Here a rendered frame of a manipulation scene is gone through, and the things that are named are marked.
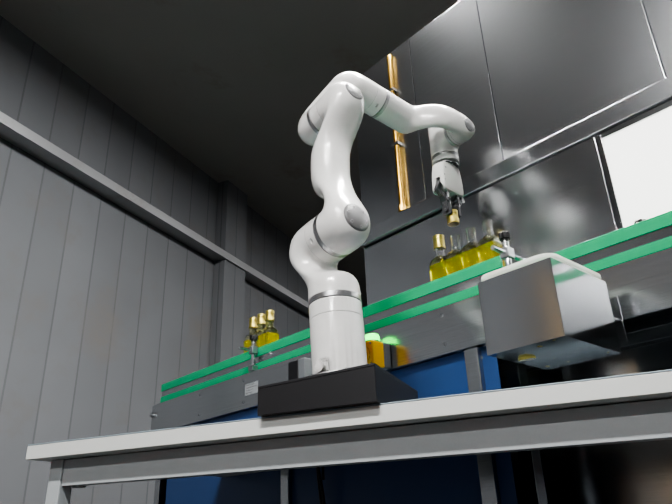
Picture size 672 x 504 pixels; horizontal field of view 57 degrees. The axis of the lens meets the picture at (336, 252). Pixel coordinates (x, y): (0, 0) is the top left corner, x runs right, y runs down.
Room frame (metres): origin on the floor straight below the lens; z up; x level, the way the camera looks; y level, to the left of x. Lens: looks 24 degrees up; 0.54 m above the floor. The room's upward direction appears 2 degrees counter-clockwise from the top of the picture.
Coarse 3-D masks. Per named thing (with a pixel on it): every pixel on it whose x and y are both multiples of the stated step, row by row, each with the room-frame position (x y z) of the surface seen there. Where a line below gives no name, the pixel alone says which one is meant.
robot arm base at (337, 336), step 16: (320, 304) 1.27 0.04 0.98; (336, 304) 1.26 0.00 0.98; (352, 304) 1.27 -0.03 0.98; (320, 320) 1.27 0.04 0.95; (336, 320) 1.26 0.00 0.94; (352, 320) 1.27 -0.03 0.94; (320, 336) 1.27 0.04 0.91; (336, 336) 1.25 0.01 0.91; (352, 336) 1.26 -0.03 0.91; (320, 352) 1.27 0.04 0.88; (336, 352) 1.25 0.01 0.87; (352, 352) 1.26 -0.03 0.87; (320, 368) 1.24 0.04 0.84; (336, 368) 1.25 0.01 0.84
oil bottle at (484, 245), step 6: (480, 240) 1.55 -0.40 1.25; (486, 240) 1.53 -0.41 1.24; (492, 240) 1.52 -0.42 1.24; (498, 240) 1.54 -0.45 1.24; (480, 246) 1.55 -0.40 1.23; (486, 246) 1.53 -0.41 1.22; (498, 246) 1.53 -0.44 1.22; (480, 252) 1.55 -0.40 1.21; (486, 252) 1.54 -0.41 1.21; (492, 252) 1.52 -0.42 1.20; (480, 258) 1.55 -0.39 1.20; (486, 258) 1.54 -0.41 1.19; (504, 264) 1.54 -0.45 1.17
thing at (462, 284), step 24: (480, 264) 1.43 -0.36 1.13; (432, 288) 1.55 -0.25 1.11; (456, 288) 1.49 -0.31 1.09; (384, 312) 1.68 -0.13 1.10; (408, 312) 1.61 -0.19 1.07; (288, 336) 2.01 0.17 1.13; (240, 360) 2.22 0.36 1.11; (264, 360) 2.12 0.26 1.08; (168, 384) 2.63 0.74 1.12; (192, 384) 2.48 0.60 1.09
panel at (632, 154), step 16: (640, 128) 1.34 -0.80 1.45; (656, 128) 1.31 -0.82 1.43; (608, 144) 1.40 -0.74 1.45; (624, 144) 1.37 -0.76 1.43; (640, 144) 1.34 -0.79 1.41; (656, 144) 1.32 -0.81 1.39; (608, 160) 1.41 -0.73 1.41; (624, 160) 1.38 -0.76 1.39; (640, 160) 1.35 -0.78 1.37; (656, 160) 1.33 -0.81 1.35; (624, 176) 1.39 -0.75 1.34; (640, 176) 1.36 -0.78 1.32; (656, 176) 1.33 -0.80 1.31; (624, 192) 1.39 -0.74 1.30; (640, 192) 1.37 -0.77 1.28; (656, 192) 1.34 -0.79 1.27; (624, 208) 1.40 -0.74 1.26; (640, 208) 1.37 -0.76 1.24; (656, 208) 1.35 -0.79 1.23; (624, 224) 1.41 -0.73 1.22
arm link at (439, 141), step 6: (432, 132) 1.62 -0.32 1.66; (438, 132) 1.60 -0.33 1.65; (444, 132) 1.59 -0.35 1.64; (432, 138) 1.62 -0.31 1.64; (438, 138) 1.61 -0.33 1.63; (444, 138) 1.59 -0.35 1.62; (432, 144) 1.63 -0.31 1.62; (438, 144) 1.61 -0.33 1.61; (444, 144) 1.60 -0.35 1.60; (450, 144) 1.60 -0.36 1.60; (432, 150) 1.63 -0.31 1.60; (438, 150) 1.61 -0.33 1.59; (444, 150) 1.60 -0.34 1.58; (450, 150) 1.60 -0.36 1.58; (456, 150) 1.62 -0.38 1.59; (432, 156) 1.63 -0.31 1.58
